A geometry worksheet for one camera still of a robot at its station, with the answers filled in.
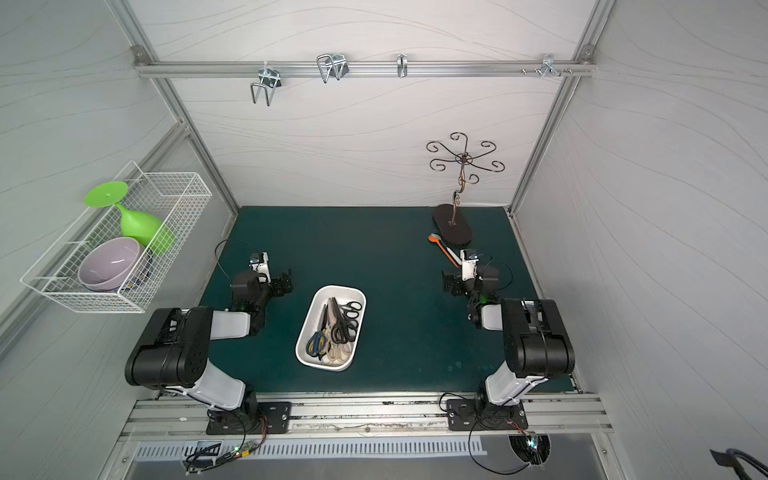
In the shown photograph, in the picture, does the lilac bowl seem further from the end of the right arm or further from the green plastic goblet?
the end of the right arm

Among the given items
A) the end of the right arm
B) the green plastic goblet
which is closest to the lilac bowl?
the green plastic goblet

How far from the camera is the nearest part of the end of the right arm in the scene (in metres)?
0.86
